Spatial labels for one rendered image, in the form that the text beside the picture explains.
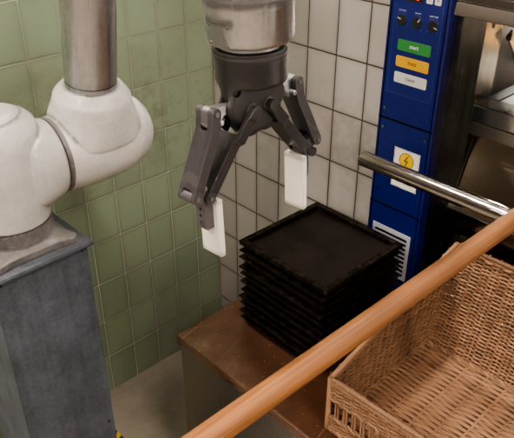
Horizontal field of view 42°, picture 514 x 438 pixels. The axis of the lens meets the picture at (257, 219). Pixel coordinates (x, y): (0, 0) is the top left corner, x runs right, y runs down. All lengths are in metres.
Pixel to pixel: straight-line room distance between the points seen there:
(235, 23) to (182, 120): 1.51
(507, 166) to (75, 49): 0.95
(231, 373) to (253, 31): 1.13
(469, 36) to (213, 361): 0.95
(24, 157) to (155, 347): 1.36
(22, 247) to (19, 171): 0.15
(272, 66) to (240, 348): 1.14
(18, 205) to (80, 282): 0.22
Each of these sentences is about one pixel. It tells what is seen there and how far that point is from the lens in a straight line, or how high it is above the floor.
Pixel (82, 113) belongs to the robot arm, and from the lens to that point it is 1.30.
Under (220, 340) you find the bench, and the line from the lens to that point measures 1.74.
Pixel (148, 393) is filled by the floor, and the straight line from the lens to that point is 2.45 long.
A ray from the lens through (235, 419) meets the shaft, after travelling 0.71.
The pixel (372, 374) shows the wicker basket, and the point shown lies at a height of 0.64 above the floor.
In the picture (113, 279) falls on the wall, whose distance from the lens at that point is 2.22.
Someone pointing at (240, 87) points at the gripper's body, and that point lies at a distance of 0.67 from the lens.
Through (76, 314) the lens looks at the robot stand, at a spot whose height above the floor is 0.84.
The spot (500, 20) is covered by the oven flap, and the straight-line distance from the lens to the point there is 1.34.
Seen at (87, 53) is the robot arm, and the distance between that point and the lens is 1.27.
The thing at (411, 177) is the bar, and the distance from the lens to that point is 1.24.
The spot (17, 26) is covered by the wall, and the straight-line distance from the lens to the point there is 1.79.
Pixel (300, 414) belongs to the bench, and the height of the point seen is 0.58.
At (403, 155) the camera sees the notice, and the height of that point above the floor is 1.02.
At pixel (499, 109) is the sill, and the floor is 1.18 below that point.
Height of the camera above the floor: 1.72
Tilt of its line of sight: 31 degrees down
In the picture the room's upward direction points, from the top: straight up
